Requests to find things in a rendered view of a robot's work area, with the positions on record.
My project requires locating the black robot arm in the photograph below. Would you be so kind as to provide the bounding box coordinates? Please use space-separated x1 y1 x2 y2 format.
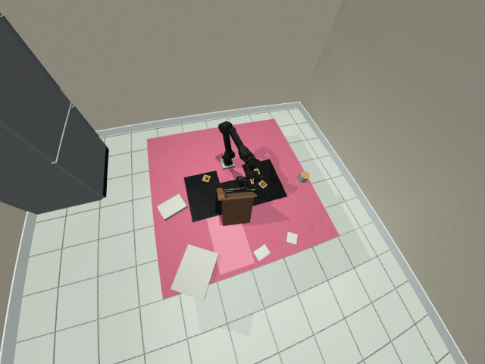
218 121 261 179

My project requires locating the small grey cylinder with tan lid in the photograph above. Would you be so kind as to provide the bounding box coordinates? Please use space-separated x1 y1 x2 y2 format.
297 171 310 183

